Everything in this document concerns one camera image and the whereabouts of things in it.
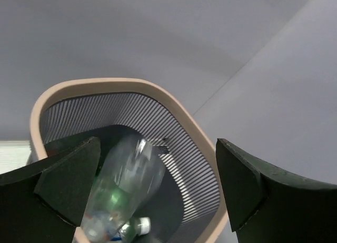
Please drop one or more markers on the white blue label bottle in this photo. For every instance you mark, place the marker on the white blue label bottle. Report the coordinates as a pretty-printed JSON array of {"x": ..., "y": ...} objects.
[{"x": 136, "y": 226}]

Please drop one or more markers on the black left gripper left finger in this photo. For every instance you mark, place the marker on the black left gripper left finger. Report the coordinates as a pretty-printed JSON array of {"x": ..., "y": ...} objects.
[{"x": 45, "y": 201}]

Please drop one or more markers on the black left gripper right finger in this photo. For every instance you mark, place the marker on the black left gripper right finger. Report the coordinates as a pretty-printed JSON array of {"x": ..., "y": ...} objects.
[{"x": 266, "y": 203}]

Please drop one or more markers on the large clear plastic bottle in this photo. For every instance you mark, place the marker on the large clear plastic bottle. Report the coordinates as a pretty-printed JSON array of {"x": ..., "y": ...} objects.
[{"x": 132, "y": 172}]

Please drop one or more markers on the grey mesh waste bin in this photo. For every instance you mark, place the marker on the grey mesh waste bin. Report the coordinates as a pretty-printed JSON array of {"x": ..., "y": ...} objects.
[{"x": 76, "y": 106}]

